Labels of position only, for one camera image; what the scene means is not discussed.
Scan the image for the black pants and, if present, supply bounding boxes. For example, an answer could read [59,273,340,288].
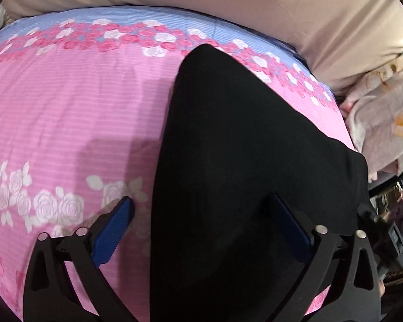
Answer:
[150,44,370,321]

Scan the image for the pink floral bed sheet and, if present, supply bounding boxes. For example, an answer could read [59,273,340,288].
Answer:
[0,7,352,321]

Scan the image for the person's right hand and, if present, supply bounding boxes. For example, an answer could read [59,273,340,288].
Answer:
[378,280,386,297]

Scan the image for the pale floral quilt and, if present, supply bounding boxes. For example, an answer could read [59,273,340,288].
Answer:
[340,54,403,182]

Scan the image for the beige headboard cushion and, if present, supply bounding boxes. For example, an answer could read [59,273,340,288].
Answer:
[3,0,403,89]

